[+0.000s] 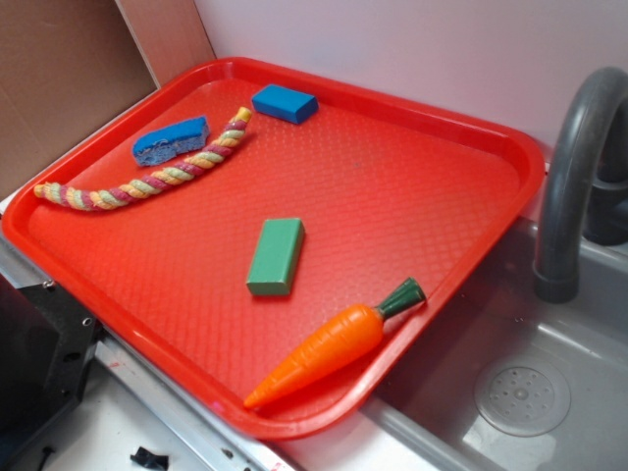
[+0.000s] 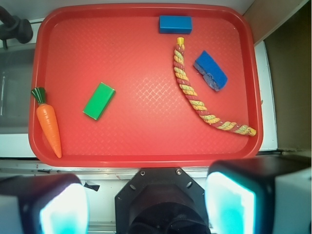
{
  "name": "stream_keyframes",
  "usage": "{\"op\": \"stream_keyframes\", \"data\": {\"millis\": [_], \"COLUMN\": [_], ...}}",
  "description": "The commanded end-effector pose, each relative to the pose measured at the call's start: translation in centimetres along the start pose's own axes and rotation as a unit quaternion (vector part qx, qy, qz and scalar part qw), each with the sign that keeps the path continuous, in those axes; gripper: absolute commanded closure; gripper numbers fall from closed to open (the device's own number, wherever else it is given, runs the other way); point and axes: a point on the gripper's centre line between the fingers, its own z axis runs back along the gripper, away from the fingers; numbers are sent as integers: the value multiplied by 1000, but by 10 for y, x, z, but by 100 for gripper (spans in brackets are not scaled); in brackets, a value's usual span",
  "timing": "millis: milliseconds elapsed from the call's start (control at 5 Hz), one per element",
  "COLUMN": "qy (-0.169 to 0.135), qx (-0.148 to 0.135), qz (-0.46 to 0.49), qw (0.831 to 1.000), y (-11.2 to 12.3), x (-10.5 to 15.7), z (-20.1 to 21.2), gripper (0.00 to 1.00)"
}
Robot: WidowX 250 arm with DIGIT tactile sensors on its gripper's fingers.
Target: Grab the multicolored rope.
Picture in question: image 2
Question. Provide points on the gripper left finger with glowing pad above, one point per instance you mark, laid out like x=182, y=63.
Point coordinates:
x=44, y=204

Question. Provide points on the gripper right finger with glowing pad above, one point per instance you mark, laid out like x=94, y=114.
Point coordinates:
x=260, y=195

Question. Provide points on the orange toy carrot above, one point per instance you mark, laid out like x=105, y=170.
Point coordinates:
x=48, y=120

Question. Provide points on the green rectangular block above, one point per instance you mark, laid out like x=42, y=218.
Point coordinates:
x=99, y=101

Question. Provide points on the red plastic tray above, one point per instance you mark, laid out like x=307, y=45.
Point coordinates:
x=148, y=122

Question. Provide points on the blue sponge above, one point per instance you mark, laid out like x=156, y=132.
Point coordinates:
x=211, y=71

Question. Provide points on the blue rectangular block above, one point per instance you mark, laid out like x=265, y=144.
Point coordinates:
x=175, y=24

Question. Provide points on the black octagonal mount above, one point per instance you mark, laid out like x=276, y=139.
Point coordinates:
x=161, y=201

